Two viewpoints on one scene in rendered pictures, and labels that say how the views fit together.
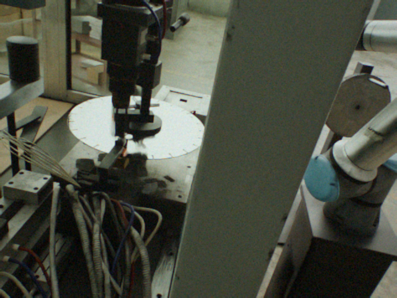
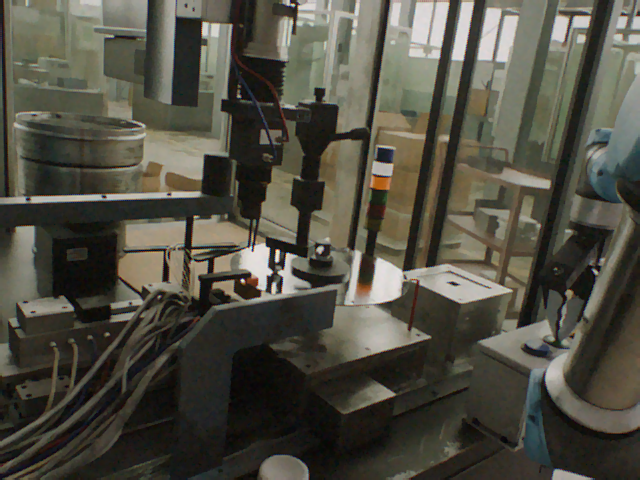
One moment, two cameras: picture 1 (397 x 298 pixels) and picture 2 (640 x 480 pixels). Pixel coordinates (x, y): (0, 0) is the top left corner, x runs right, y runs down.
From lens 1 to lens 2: 59 cm
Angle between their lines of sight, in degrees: 45
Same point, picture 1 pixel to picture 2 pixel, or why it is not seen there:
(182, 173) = (348, 350)
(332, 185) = (532, 420)
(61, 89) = not seen: hidden behind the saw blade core
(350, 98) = not seen: outside the picture
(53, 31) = (344, 185)
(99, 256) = (128, 349)
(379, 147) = (588, 347)
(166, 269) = (235, 443)
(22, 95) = (195, 204)
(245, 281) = not seen: outside the picture
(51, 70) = (335, 232)
